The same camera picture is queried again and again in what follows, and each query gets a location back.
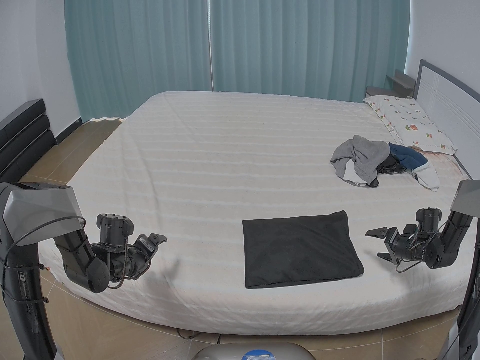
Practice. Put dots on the cream garment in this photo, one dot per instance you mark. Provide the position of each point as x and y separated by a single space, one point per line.
427 176

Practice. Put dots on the blue-green curtain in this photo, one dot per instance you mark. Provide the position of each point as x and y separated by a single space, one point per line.
138 51
311 36

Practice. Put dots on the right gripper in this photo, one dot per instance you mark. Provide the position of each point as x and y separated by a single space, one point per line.
397 244

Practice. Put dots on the white garment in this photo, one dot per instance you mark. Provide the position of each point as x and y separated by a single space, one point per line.
351 176

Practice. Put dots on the grey garment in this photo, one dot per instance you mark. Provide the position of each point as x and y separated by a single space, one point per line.
369 156

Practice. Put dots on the black chest of drawers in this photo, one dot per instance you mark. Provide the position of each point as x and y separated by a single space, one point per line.
22 137

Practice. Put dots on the bed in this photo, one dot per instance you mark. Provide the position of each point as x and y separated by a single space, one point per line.
225 156

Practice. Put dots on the black T-shirt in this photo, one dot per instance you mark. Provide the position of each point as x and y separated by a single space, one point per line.
300 249

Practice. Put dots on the grey bedside table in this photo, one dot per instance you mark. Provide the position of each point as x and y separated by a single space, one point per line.
397 84

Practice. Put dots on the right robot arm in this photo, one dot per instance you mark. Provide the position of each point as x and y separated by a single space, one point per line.
459 219

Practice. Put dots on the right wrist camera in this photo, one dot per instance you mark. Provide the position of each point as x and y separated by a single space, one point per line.
410 229

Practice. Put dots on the black shiny garment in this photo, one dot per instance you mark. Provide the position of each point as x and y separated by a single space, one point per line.
392 166

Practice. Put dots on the dark blue garment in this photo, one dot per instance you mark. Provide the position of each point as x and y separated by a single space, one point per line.
410 156

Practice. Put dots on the white printed pillow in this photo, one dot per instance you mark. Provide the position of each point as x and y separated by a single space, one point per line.
408 122

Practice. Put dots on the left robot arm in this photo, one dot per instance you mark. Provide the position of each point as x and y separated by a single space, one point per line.
41 208

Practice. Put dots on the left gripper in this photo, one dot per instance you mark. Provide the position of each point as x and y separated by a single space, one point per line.
146 248

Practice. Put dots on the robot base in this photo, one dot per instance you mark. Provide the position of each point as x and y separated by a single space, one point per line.
255 353

